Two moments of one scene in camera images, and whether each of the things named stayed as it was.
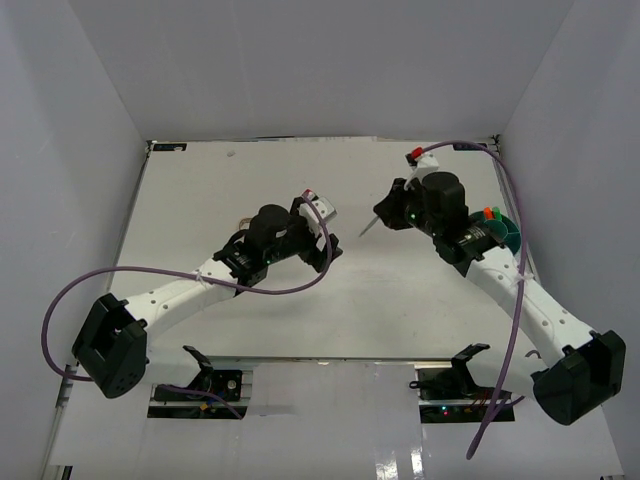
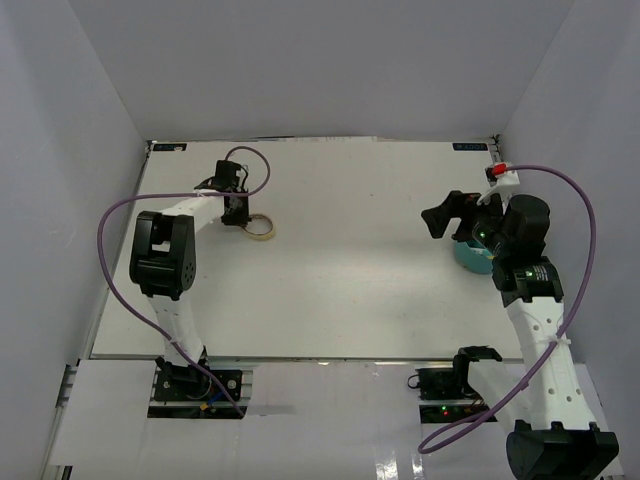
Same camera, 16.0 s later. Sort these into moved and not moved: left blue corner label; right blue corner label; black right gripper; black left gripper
Moved: black left gripper; black right gripper
Not moved: right blue corner label; left blue corner label
